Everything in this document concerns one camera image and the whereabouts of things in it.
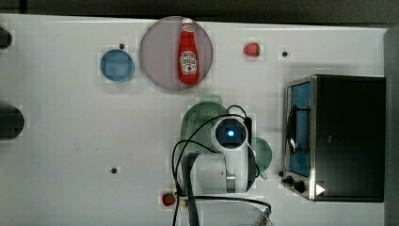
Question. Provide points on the green oval strainer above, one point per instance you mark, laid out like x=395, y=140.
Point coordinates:
x=207, y=108

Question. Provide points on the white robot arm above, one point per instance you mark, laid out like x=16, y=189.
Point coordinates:
x=221, y=175

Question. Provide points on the red ketchup bottle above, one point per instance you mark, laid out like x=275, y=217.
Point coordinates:
x=188, y=58

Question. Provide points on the green mug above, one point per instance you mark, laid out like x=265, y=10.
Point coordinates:
x=263, y=155

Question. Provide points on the grey round plate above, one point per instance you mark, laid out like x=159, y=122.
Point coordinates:
x=158, y=53

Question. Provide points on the pink toy fruit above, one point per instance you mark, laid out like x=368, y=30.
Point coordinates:
x=252, y=49

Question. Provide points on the red toy strawberry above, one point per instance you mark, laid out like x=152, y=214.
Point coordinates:
x=168, y=199

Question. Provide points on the peeled toy banana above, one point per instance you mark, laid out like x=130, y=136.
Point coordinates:
x=179, y=198

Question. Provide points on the blue bowl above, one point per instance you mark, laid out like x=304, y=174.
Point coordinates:
x=117, y=65

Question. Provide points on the silver toaster oven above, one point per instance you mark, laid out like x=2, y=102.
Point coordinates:
x=334, y=138

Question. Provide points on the black round object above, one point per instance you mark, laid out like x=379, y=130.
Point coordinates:
x=5, y=38

